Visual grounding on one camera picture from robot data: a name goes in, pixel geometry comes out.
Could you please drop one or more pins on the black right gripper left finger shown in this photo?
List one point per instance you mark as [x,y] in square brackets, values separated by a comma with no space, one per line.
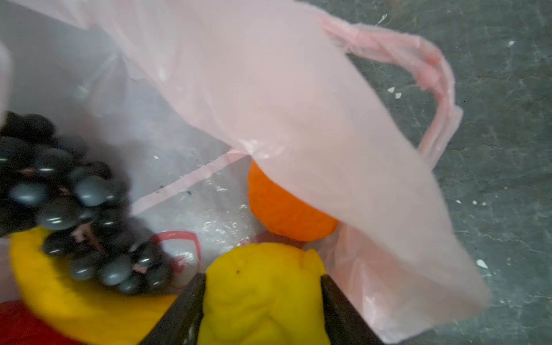
[180,325]

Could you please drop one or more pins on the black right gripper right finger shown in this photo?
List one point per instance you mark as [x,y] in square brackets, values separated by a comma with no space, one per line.
[343,324]

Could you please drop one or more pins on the yellow fake banana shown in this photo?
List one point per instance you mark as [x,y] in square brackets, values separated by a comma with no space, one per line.
[82,310]

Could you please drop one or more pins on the yellow fake lemon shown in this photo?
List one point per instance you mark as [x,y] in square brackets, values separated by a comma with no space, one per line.
[266,293]

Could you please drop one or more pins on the orange fake orange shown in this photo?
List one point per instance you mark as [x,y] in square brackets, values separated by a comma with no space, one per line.
[282,213]

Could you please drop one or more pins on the red fake apple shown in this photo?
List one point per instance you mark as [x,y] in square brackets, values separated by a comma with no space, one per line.
[19,326]

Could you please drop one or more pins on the pink plastic bag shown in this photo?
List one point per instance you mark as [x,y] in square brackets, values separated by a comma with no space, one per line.
[350,118]

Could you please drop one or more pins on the black fake grapes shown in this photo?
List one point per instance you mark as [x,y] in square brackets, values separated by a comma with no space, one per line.
[45,182]

